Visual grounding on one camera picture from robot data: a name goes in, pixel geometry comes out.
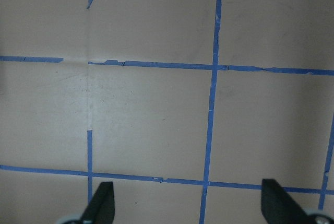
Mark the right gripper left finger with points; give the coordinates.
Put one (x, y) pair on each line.
(101, 208)

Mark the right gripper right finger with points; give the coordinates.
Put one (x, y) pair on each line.
(278, 207)

